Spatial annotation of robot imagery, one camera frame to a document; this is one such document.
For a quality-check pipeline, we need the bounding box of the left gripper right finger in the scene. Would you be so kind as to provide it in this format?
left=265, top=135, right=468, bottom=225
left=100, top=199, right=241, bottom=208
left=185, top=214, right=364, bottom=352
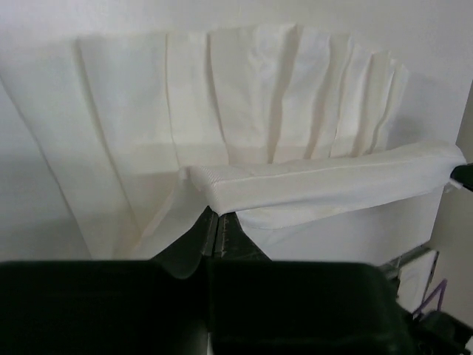
left=212, top=212, right=270, bottom=261

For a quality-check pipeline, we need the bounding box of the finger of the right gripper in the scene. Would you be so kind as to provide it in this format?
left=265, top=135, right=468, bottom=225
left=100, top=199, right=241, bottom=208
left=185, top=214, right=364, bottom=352
left=450, top=163, right=473, bottom=192

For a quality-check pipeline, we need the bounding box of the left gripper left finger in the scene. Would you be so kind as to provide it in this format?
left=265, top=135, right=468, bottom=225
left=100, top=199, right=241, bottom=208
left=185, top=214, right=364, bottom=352
left=151, top=207, right=218, bottom=280

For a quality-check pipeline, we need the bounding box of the white pleated skirt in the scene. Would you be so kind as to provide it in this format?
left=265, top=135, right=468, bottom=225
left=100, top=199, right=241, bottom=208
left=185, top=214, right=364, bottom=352
left=1, top=25, right=465, bottom=260

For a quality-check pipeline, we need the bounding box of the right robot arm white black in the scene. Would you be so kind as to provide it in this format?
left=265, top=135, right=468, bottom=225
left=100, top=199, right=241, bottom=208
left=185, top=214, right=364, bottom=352
left=381, top=245, right=472, bottom=354

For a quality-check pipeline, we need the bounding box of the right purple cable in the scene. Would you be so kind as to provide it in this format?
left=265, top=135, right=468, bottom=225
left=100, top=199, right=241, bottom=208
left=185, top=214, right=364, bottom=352
left=412, top=279, right=450, bottom=326

